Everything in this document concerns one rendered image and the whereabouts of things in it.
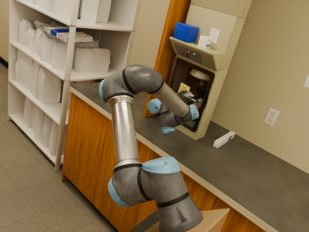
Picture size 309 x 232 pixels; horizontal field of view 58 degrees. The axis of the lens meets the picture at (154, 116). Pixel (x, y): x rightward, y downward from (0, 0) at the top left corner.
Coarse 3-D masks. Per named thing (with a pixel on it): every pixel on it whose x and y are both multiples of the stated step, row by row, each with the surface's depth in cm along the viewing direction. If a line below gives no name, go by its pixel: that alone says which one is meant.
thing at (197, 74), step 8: (176, 64) 179; (184, 64) 175; (192, 64) 171; (176, 72) 180; (184, 72) 176; (192, 72) 172; (200, 72) 168; (208, 72) 164; (176, 80) 181; (184, 80) 177; (192, 80) 172; (200, 80) 168; (208, 80) 165; (176, 88) 182; (192, 88) 173; (200, 88) 169; (208, 88) 165; (200, 96) 170; (200, 104) 171; (200, 112) 172; (192, 128) 178
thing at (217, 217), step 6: (210, 210) 97; (216, 210) 95; (222, 210) 93; (228, 210) 92; (204, 216) 93; (210, 216) 91; (216, 216) 89; (222, 216) 88; (204, 222) 88; (210, 222) 86; (216, 222) 85; (222, 222) 92; (150, 228) 102; (156, 228) 99; (192, 228) 87; (198, 228) 85; (204, 228) 83; (210, 228) 83; (216, 228) 89
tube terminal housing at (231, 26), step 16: (192, 16) 167; (208, 16) 160; (224, 16) 154; (208, 32) 162; (224, 32) 155; (240, 32) 160; (224, 48) 157; (224, 64) 163; (208, 96) 168; (208, 112) 176; (176, 128) 189
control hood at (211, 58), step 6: (174, 42) 166; (180, 42) 162; (186, 42) 161; (174, 48) 172; (192, 48) 158; (198, 48) 155; (210, 48) 162; (204, 54) 154; (210, 54) 150; (216, 54) 151; (222, 54) 156; (192, 60) 169; (204, 60) 159; (210, 60) 155; (216, 60) 154; (210, 66) 160; (216, 66) 157
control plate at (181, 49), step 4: (176, 48) 171; (180, 48) 167; (184, 48) 164; (180, 52) 171; (184, 52) 168; (188, 52) 165; (192, 52) 161; (196, 52) 158; (184, 56) 171; (192, 56) 165; (196, 56) 162; (196, 60) 165; (200, 60) 162
